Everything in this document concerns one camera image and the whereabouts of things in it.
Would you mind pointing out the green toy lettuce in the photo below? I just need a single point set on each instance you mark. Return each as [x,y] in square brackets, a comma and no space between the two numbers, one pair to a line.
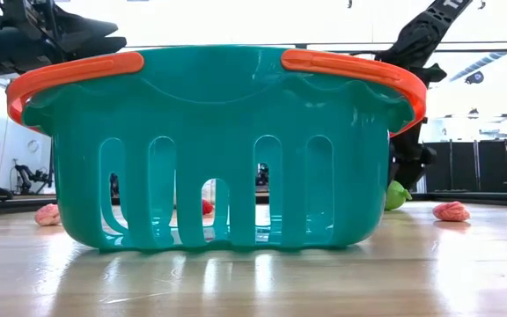
[395,198]

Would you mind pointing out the pink toy meat piece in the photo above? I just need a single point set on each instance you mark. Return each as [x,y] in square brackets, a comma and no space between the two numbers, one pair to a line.
[451,211]
[47,215]

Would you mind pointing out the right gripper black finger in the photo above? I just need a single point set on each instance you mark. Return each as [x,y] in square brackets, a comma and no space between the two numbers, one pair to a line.
[405,179]

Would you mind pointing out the black overhead frame beam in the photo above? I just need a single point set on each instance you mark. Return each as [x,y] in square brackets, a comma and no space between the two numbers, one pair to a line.
[306,46]

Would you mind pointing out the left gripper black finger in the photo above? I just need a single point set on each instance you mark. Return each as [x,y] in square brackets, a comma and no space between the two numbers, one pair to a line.
[86,28]
[99,46]

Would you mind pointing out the black partition panels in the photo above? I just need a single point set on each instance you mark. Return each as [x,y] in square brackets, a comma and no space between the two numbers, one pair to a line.
[465,167]

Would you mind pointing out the black background robot arm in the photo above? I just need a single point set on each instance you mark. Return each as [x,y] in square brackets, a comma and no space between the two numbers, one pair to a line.
[33,176]

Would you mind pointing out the small red toy fruit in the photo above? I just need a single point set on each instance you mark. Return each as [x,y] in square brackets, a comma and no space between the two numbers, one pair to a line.
[207,207]

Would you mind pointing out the round white wall fixture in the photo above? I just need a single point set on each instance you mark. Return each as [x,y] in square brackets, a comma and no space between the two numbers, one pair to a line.
[33,146]

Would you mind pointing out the black ceiling dome camera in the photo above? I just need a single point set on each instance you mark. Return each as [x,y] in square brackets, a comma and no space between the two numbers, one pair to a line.
[474,78]

